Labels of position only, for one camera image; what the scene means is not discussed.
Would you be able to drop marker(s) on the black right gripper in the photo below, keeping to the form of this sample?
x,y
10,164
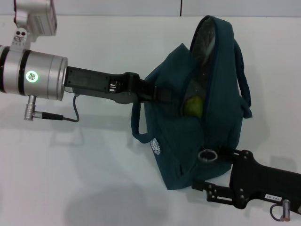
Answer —
x,y
263,181

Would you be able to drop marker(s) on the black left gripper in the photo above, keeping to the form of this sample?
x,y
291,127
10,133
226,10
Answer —
x,y
94,84

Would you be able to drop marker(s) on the green cucumber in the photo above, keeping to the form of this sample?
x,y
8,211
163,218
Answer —
x,y
194,107

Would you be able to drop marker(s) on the teal insulated lunch bag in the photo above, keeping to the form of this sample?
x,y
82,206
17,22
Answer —
x,y
223,117

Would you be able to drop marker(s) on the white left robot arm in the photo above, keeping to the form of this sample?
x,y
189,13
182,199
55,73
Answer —
x,y
35,75

